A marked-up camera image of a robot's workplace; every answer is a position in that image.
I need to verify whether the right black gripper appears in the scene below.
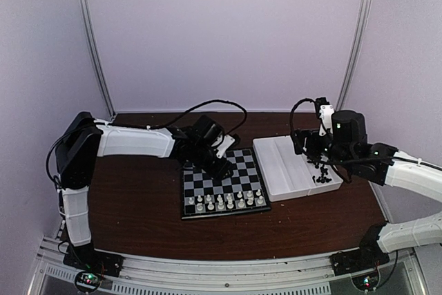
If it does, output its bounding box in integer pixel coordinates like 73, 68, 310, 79
291, 128, 353, 171

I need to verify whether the white divided plastic tray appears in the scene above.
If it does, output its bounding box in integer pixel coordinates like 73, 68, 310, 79
253, 135, 343, 202

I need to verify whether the black grey chess board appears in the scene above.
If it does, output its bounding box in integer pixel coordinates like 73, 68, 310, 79
182, 148, 271, 220

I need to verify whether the white queen chess piece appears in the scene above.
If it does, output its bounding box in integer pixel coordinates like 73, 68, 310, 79
227, 200, 235, 209

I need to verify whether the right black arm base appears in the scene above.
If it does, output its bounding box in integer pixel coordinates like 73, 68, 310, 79
330, 239, 390, 276

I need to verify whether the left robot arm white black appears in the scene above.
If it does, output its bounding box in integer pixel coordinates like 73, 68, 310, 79
55, 111, 238, 270

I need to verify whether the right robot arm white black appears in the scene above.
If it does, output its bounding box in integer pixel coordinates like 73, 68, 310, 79
290, 111, 441, 269

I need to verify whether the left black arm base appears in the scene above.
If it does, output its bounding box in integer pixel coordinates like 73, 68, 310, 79
63, 242, 124, 277

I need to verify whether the black chess pieces upper pile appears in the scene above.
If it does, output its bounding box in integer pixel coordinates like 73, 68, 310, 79
307, 157, 323, 168

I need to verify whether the black chess pieces pile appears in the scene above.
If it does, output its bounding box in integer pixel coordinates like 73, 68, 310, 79
307, 157, 323, 168
312, 166, 332, 184

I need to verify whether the black chess pieces lower pile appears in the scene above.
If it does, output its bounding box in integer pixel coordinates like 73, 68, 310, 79
312, 166, 332, 184

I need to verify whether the right controller board with LEDs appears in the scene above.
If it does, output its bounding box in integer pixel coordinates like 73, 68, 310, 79
352, 272, 380, 292

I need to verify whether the controller board with leds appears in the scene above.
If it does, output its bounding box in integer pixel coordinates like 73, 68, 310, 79
352, 272, 380, 292
74, 271, 103, 292

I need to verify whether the left controller board with LEDs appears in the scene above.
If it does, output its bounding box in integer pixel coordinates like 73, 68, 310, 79
74, 271, 103, 292

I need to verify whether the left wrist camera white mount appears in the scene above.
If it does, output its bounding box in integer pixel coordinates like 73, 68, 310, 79
211, 134, 240, 158

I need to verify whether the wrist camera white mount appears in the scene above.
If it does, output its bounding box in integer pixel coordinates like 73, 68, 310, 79
314, 97, 334, 136
211, 134, 240, 158

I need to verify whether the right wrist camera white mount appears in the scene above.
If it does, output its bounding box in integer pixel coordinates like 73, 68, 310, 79
314, 97, 334, 136

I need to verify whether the left black cable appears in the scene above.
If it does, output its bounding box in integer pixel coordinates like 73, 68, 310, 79
46, 99, 248, 192

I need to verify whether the black cable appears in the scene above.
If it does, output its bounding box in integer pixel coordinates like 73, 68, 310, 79
46, 99, 248, 192
289, 97, 442, 275

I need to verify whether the right black cable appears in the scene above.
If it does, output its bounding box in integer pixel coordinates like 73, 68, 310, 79
289, 97, 442, 275

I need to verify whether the right aluminium frame post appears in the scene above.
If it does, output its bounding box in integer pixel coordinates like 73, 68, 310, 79
336, 0, 372, 110

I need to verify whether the aluminium frame post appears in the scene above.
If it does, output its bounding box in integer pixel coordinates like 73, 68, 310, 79
336, 0, 372, 110
79, 0, 117, 119

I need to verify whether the aluminium front rail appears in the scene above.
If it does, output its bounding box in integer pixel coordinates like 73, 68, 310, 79
24, 237, 430, 294

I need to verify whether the left aluminium frame post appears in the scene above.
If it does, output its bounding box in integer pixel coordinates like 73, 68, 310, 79
79, 0, 117, 119

